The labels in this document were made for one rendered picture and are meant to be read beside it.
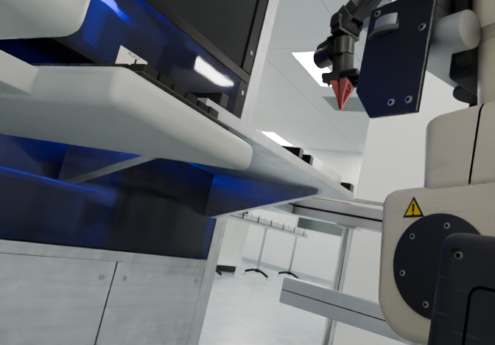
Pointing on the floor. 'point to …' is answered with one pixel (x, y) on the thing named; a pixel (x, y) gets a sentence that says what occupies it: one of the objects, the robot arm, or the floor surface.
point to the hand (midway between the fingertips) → (340, 107)
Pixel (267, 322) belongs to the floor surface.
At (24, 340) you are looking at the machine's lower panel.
